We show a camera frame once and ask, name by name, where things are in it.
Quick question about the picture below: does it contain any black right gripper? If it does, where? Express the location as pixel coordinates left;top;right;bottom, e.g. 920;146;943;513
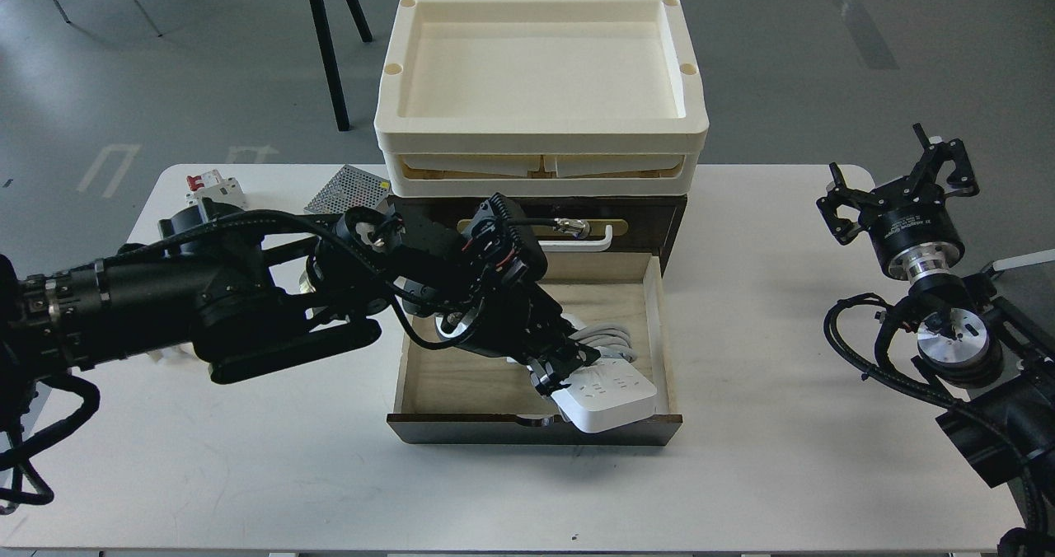
816;124;981;281

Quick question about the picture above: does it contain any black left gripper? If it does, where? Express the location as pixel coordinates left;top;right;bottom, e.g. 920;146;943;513
396;193;600;396

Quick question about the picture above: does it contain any white power strip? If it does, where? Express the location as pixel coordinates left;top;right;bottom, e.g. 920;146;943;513
551;358;659;434

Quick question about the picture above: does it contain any grey power strip cable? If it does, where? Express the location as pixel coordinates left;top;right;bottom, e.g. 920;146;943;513
560;314;638;364

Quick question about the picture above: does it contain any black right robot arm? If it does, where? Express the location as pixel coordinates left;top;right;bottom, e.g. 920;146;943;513
816;124;1054;556

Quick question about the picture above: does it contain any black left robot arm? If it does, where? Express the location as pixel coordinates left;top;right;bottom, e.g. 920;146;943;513
1;194;600;515

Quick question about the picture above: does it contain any open wooden drawer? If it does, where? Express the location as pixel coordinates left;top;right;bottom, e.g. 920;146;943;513
386;252;683;446

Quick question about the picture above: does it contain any metal mesh power supply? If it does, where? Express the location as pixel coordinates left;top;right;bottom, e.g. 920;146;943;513
305;164;392;214

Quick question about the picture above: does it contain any cream plastic tray organizer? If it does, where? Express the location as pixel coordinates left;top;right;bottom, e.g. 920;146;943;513
375;0;709;198

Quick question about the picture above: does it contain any white circuit breaker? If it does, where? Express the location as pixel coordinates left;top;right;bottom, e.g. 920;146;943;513
185;169;249;210

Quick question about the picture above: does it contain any black table leg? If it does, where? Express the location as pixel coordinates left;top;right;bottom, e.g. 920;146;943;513
308;0;373;132

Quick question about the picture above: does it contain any white drawer handle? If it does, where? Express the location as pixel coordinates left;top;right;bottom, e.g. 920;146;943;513
539;224;614;254

